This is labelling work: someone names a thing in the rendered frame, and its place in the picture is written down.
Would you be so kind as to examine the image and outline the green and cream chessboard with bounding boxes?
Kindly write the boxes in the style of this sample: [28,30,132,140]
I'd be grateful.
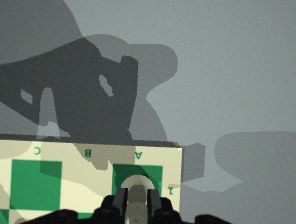
[0,139,182,224]

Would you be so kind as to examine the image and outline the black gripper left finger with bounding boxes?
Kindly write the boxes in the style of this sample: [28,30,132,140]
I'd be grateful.
[20,188,128,224]

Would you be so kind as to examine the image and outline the grey chess piece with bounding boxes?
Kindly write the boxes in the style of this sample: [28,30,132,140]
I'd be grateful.
[121,174,155,224]

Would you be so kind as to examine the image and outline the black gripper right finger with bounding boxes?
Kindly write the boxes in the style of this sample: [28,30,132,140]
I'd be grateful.
[147,189,232,224]

